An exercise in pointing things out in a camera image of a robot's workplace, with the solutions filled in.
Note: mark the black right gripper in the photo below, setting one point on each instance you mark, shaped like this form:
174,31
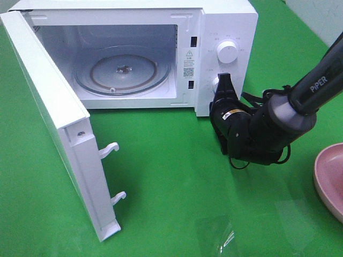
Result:
226,110

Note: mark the pink plate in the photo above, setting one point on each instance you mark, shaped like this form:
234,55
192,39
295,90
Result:
328,178

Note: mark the white microwave door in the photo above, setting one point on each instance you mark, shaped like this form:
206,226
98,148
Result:
69,125

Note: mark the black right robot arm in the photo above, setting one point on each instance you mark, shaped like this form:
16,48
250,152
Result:
263,131

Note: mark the lower white control knob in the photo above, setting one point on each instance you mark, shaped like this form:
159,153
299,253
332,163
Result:
215,84

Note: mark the white control knob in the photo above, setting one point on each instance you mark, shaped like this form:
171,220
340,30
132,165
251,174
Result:
227,51
215,84

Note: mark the upper white control knob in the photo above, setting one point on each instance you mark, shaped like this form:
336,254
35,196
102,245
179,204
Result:
227,51

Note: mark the white warning label with QR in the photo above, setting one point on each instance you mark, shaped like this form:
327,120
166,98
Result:
189,62

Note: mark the glass turntable plate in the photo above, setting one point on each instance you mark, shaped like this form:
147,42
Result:
123,70

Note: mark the white microwave oven body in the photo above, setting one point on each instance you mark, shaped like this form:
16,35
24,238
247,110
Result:
68,28

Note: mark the clear tape patch front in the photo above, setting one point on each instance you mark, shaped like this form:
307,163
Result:
216,236

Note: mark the clear tape patch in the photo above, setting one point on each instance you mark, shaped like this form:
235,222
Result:
216,236
297,222

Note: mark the clear tape patch right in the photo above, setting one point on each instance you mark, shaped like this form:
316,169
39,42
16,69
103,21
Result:
297,222

